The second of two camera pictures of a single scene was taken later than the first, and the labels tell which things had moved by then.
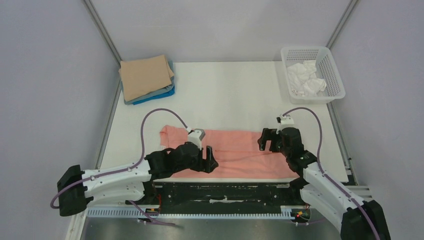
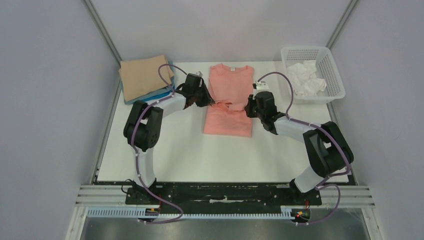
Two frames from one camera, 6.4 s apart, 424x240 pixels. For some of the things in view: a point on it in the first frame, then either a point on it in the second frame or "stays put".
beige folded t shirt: x=141 y=76 stays put
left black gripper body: x=194 y=164 → x=195 y=94
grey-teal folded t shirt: x=171 y=65 stays put
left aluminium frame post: x=104 y=31 stays put
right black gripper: x=273 y=139 → x=252 y=108
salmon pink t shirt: x=236 y=153 → x=230 y=88
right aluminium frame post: x=341 y=24 stays put
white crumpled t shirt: x=303 y=80 stays put
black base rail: x=220 y=197 stays put
